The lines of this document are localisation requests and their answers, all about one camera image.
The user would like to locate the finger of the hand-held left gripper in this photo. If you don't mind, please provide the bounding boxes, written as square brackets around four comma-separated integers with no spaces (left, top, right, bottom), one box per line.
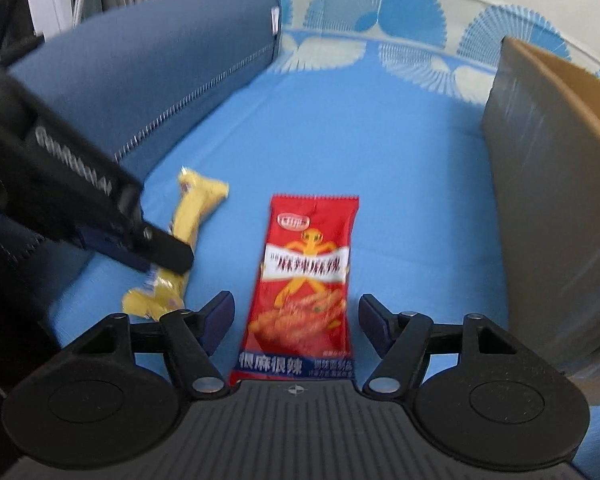
[77,222,195,276]

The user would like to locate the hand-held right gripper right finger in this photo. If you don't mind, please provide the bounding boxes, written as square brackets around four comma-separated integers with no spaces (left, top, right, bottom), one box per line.
[358,294,531,401]

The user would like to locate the cardboard box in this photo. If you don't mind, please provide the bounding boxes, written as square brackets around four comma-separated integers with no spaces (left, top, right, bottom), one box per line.
[481,35,600,406]

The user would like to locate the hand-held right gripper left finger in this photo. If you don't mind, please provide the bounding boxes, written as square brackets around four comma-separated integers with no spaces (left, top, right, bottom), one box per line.
[62,290,237,400]

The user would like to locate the blue fan-print sheet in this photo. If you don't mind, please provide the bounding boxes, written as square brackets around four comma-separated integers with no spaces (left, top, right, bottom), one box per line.
[44,0,600,480]

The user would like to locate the red snack packet orange figure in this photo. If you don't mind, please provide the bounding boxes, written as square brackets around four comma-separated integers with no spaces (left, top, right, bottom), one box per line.
[228,194,361,387]

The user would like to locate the yellow snack packet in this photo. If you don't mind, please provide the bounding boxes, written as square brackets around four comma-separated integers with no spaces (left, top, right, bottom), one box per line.
[121,166,231,322]

